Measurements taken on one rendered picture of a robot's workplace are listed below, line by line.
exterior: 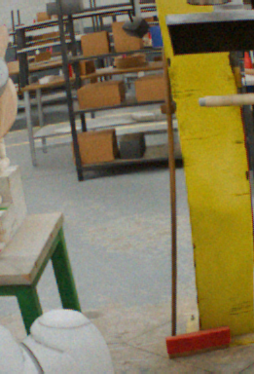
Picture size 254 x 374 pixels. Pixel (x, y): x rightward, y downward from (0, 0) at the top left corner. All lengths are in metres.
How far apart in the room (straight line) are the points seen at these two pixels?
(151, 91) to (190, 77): 3.83
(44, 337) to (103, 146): 5.56
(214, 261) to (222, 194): 0.30
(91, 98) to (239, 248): 3.95
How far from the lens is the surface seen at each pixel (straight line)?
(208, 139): 2.94
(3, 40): 2.20
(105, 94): 6.77
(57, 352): 1.37
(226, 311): 3.19
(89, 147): 6.89
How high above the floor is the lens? 1.54
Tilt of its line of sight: 13 degrees down
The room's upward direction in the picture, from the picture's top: 8 degrees counter-clockwise
